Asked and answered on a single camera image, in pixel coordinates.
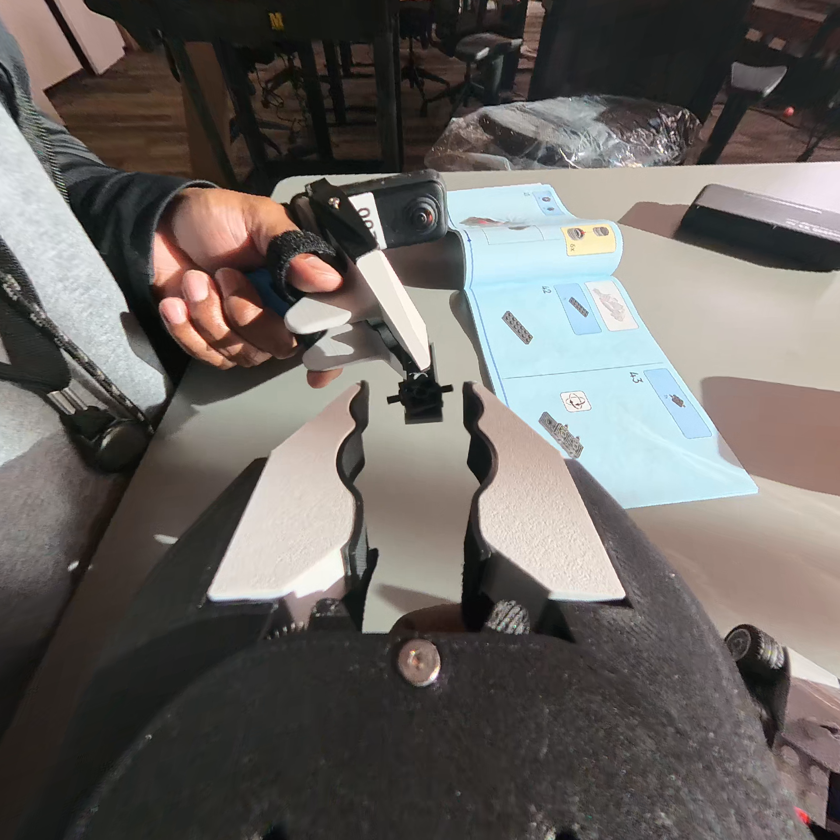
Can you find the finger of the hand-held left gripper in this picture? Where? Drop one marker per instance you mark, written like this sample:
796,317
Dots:
341,351
394,308

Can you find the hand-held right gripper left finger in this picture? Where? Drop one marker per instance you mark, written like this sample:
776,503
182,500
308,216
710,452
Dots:
289,525

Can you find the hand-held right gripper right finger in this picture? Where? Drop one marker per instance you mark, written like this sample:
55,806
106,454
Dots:
544,525

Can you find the small black toy brick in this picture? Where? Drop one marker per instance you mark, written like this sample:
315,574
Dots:
420,400

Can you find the red black toy brick truck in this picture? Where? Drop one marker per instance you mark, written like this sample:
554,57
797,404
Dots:
761,656

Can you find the grey desk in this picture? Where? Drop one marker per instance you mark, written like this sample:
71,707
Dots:
754,328

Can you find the person's left hand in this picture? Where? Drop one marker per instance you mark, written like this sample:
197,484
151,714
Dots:
210,236

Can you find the light blue instruction booklet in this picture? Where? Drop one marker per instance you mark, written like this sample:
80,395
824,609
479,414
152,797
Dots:
590,341

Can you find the plastic wrapped black chair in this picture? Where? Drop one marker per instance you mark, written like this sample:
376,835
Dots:
577,131

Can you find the black high-back office chair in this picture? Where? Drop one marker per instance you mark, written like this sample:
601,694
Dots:
623,52

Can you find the person's grey sweatshirt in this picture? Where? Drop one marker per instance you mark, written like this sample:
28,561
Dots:
39,229

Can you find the black flat power bank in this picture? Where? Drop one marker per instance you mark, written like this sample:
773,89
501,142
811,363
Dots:
754,223

